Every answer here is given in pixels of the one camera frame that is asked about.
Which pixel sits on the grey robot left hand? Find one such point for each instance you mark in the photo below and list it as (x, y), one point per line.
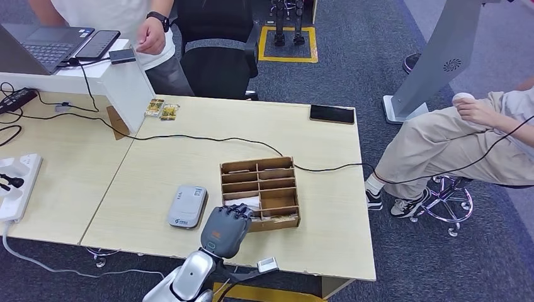
(225, 231)

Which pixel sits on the standing person's left hand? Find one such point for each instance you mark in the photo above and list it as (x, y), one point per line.
(151, 39)

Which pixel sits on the seated person's hand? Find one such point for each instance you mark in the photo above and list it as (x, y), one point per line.
(475, 111)

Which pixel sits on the white handheld controller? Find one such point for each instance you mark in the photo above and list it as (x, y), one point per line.
(463, 98)

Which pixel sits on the wooden card organiser box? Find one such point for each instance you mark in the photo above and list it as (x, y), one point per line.
(277, 198)

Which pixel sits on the yellow green picture card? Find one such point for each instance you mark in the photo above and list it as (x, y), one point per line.
(170, 112)

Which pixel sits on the seated person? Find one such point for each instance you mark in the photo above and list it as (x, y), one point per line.
(438, 150)

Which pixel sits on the standing person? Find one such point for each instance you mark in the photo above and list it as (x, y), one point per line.
(104, 10)

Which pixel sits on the pale card in organiser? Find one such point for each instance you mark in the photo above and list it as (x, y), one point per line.
(283, 217)

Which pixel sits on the black wristwatch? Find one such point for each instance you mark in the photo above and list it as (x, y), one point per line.
(159, 20)

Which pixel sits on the small black hub box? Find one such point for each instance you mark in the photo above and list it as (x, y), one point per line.
(122, 56)

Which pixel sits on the white paper sleeves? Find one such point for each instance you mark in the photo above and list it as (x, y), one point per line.
(250, 201)

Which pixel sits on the black tablet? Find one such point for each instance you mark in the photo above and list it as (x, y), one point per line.
(98, 44)

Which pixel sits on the white desk riser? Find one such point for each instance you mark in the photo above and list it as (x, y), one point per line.
(125, 91)

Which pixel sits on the grey kiosk stand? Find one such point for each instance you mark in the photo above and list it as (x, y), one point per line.
(442, 54)

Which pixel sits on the black office chair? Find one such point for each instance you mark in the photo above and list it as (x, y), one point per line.
(219, 62)

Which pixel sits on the black shoe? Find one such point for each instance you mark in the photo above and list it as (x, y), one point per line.
(412, 61)

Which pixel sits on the brown cardboard piece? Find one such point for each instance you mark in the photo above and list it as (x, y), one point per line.
(118, 123)

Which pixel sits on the chrome stool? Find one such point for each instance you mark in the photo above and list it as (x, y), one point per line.
(448, 204)

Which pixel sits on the dark grey laptop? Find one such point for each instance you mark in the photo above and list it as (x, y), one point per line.
(41, 46)

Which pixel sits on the small grey adapter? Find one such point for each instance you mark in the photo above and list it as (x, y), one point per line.
(62, 107)

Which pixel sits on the chrome caster base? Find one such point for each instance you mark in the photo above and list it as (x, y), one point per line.
(100, 260)

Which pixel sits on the black robot legs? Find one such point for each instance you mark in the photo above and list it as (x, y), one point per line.
(279, 25)

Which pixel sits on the black smartphone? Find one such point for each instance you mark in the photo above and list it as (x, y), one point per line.
(332, 114)

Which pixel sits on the black power adapter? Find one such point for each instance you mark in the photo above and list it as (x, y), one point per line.
(16, 99)

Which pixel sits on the black plug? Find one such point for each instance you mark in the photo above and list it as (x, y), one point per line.
(12, 181)

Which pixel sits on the white power strip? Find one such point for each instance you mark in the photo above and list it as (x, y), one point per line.
(16, 200)

